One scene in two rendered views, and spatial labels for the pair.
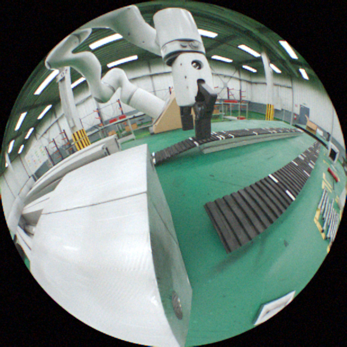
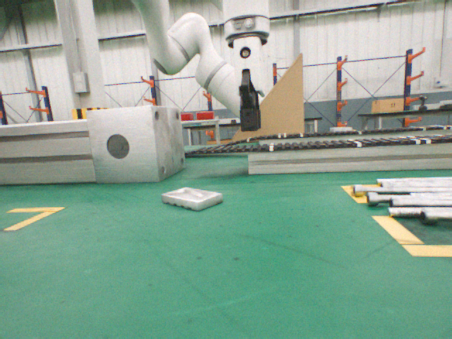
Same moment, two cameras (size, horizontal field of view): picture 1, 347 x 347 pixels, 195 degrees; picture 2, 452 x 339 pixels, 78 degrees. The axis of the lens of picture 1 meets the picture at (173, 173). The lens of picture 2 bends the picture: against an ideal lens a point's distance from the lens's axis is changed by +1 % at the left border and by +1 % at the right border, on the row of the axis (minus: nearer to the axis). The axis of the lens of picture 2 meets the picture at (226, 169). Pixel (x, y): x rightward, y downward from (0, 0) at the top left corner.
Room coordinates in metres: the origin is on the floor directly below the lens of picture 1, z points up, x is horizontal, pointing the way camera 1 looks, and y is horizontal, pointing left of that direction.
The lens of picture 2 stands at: (-0.33, -0.18, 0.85)
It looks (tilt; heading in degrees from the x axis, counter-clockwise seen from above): 10 degrees down; 17
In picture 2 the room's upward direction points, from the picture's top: 4 degrees counter-clockwise
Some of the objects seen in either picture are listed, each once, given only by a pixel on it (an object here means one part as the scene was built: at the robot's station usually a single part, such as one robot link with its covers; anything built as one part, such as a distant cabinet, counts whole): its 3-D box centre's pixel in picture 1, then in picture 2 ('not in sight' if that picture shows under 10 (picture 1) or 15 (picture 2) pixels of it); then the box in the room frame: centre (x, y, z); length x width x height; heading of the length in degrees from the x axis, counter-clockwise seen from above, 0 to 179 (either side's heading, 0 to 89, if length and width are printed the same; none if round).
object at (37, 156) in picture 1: (40, 166); not in sight; (2.35, 5.65, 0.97); 1.51 x 0.50 x 1.95; 118
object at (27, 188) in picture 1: (27, 191); not in sight; (0.14, 0.76, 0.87); 0.16 x 0.11 x 0.07; 96
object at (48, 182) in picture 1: (43, 189); not in sight; (0.17, 0.52, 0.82); 0.80 x 0.10 x 0.09; 96
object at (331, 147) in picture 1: (331, 152); not in sight; (-0.01, -0.89, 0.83); 0.11 x 0.10 x 0.10; 5
